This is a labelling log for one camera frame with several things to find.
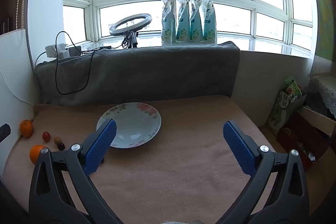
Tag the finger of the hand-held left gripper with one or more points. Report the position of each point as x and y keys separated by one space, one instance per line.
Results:
x=3 y=133

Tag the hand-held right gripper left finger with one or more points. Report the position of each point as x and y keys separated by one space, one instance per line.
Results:
x=101 y=148

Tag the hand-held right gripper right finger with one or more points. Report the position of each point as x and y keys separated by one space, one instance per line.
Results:
x=237 y=146

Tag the stemmed mandarin orange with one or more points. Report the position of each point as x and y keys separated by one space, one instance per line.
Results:
x=26 y=129

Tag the large orange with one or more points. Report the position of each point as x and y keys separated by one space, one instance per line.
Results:
x=35 y=153

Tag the dark purple plum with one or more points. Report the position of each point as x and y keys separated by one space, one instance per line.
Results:
x=61 y=146

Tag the red cherry tomato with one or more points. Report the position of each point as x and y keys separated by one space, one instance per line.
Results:
x=46 y=136

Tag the brown longan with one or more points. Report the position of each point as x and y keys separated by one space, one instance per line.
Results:
x=57 y=140

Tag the floral white plate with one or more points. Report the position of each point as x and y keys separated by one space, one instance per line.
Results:
x=136 y=121

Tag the green carton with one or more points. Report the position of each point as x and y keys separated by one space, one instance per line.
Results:
x=282 y=113

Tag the white board panel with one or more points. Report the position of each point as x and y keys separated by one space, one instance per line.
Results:
x=13 y=69

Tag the brown cardboard box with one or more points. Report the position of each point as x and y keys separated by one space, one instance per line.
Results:
x=304 y=140

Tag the green snack packet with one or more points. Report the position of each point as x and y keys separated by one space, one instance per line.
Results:
x=292 y=86

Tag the grey fleece blanket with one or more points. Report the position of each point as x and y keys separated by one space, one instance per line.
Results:
x=144 y=71

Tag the white power strip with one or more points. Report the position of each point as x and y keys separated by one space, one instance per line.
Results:
x=52 y=50

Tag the grey power adapter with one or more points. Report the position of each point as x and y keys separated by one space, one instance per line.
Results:
x=74 y=50

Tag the lace-covered side table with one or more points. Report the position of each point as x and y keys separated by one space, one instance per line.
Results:
x=326 y=90

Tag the teal floral refill pouch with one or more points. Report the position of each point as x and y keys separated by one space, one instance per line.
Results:
x=182 y=19
x=195 y=20
x=168 y=19
x=209 y=20

